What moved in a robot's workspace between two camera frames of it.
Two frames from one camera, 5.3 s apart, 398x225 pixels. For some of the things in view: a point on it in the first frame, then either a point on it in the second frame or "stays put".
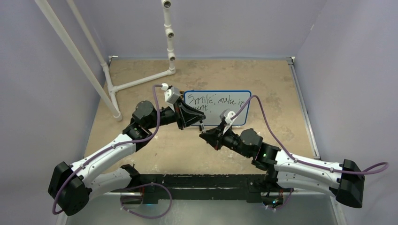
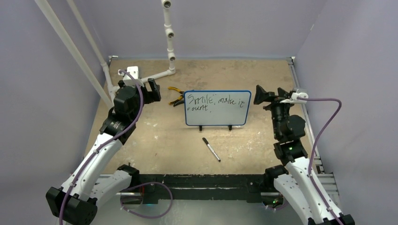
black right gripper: (215, 136) → (262, 95)
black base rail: (203, 187) stays put
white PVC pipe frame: (166, 4) stays put
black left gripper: (185, 116) → (151, 96)
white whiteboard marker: (202, 128) → (207, 143)
